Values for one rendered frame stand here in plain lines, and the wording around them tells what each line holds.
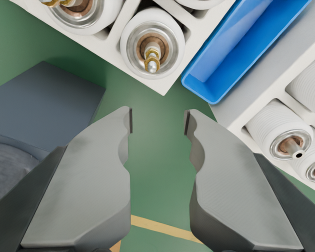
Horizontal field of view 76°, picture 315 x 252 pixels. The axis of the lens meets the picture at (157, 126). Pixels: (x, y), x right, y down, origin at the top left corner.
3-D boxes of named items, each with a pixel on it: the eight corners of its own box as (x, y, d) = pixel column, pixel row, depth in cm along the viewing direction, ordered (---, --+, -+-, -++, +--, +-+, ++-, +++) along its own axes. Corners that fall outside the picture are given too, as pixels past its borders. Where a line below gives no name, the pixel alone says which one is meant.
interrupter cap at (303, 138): (284, 164, 42) (286, 166, 42) (260, 148, 40) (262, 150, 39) (317, 139, 39) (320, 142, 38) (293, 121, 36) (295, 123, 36)
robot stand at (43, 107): (88, 133, 68) (49, 216, 42) (32, 112, 63) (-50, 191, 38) (106, 88, 59) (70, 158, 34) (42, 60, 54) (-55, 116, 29)
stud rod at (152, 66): (151, 57, 28) (151, 75, 22) (147, 51, 28) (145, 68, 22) (157, 53, 28) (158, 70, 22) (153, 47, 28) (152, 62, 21)
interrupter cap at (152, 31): (155, 84, 32) (155, 86, 32) (116, 52, 30) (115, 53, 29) (189, 46, 29) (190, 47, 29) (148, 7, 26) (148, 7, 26)
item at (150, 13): (155, 62, 48) (156, 93, 33) (122, 33, 45) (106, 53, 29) (184, 28, 44) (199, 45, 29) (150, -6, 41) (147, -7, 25)
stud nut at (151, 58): (149, 74, 24) (149, 76, 23) (141, 62, 23) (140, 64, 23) (163, 64, 23) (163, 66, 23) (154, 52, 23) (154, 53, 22)
